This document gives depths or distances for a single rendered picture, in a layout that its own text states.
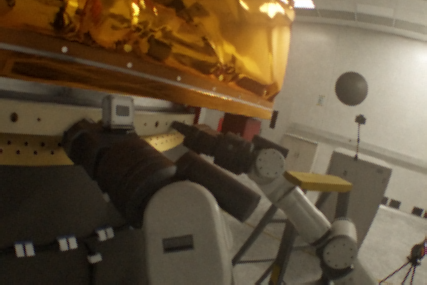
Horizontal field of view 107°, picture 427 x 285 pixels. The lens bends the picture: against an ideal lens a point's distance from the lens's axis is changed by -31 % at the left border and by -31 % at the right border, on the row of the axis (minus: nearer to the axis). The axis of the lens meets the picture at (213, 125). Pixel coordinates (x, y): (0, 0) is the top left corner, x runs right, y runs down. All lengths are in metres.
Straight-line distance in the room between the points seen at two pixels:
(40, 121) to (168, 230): 0.27
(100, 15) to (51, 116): 0.21
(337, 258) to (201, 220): 0.40
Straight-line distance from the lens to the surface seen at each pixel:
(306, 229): 0.54
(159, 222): 0.19
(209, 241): 0.17
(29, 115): 0.38
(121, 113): 0.32
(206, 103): 0.71
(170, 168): 0.24
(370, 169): 3.35
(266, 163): 0.49
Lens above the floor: 1.77
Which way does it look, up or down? 6 degrees down
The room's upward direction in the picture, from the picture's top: 14 degrees clockwise
